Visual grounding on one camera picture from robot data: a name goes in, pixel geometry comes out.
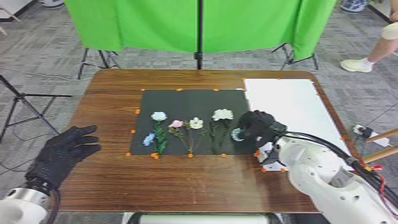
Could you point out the pale green flower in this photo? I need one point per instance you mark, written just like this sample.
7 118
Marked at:
236 134

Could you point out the white sheet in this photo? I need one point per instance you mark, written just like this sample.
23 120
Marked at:
290 103

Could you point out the person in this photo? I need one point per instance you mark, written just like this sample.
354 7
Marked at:
384 36

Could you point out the cream flower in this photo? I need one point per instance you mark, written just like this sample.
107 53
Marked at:
195 123

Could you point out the wooden chair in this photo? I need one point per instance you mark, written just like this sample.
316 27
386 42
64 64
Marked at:
382 156

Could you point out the black tripod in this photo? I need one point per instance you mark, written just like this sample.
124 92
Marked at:
20 100

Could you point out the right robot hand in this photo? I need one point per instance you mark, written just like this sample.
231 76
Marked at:
258 125

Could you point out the blue and white vase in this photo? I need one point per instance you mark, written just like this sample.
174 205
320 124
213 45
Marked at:
354 4

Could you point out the pale grey bar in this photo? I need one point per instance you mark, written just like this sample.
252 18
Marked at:
204 219

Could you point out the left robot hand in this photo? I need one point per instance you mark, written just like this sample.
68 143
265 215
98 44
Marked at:
62 153

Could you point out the blue flower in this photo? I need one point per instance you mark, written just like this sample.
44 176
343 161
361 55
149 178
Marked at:
147 139

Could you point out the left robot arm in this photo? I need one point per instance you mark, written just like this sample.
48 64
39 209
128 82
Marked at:
20 206

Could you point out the pink flower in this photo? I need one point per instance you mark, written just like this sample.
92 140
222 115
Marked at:
176 124

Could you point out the dark mat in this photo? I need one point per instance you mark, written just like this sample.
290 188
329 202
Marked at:
188 103

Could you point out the black stand pole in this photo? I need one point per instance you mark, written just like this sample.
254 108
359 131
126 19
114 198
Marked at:
199 33

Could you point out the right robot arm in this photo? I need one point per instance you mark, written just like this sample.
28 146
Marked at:
330 180

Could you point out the white flower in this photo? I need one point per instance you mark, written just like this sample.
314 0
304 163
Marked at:
158 116
222 115

